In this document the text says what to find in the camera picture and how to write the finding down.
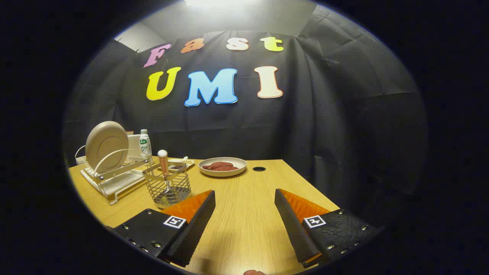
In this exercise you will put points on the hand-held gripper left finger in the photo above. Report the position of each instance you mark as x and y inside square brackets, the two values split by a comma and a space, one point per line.
[193, 229]

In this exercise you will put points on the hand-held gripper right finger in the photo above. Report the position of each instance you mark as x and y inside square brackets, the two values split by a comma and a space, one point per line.
[294, 229]

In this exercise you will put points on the beige round plate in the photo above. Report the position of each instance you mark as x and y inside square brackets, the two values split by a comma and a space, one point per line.
[105, 147]

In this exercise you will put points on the beige plate with meat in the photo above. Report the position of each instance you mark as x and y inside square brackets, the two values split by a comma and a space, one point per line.
[229, 173]

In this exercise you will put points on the white sectioned tray with beans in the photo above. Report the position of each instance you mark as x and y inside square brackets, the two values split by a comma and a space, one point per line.
[187, 163]

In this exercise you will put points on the red meat patty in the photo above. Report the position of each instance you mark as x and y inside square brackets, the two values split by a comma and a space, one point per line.
[229, 168]
[217, 165]

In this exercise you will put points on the white green label bottle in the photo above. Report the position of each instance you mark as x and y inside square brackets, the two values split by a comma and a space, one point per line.
[145, 147]

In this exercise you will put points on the white toaster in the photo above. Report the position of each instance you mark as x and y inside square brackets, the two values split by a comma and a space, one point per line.
[134, 147]

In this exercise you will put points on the black backdrop cloth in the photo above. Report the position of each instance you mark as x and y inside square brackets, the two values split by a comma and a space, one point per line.
[324, 126]

